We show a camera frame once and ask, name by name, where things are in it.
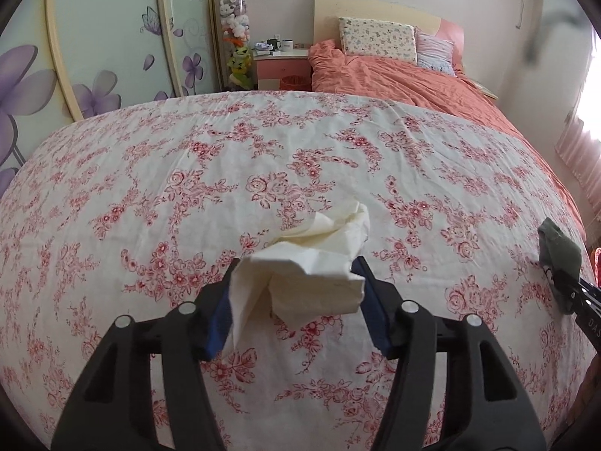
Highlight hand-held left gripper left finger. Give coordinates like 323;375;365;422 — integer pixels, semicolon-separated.
51;257;241;451

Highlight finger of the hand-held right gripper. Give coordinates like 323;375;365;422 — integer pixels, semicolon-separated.
547;267;589;315

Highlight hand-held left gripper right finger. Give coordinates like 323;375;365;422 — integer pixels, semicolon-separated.
351;256;548;451

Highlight dark green cloth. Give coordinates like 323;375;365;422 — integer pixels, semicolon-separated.
538;218;585;292

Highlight white tissue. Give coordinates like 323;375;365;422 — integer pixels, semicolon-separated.
229;201;371;356

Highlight pink curtain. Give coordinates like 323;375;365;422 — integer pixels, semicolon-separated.
554;51;601;214

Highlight floral printed sheet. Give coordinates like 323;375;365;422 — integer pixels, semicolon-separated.
0;90;598;451

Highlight pink and white nightstand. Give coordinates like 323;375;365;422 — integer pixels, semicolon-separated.
254;47;312;91
471;80;499;101

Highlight salmon duvet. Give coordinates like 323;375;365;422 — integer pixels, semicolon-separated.
307;40;589;247

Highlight striped pillow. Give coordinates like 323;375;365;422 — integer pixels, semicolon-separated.
415;30;458;77

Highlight floral pillow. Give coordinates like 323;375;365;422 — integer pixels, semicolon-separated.
338;16;418;65

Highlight clear tube of plush toys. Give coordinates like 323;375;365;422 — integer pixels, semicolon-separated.
216;0;255;91

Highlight wardrobe with purple flowers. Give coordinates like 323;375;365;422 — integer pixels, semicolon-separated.
0;0;222;200

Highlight cream and pink headboard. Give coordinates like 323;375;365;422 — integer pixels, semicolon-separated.
313;0;465;75

